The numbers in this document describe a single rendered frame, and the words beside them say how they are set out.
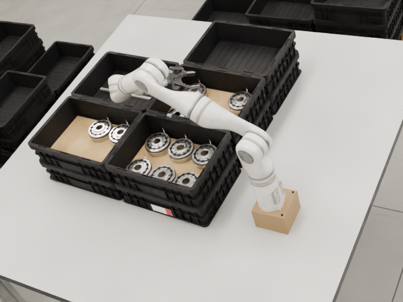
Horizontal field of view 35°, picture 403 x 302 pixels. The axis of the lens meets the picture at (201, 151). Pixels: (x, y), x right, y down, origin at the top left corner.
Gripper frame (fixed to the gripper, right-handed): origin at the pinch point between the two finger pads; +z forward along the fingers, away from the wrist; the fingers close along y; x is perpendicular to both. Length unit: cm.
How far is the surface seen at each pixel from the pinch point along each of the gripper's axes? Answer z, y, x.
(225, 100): 13.3, 7.9, -5.7
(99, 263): -48, 58, -26
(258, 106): 20.6, 17.7, 4.9
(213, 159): -8.6, 39.7, 11.5
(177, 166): -15.0, 32.6, -7.1
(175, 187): -24, 46, 7
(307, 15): 106, -63, -51
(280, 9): 98, -76, -61
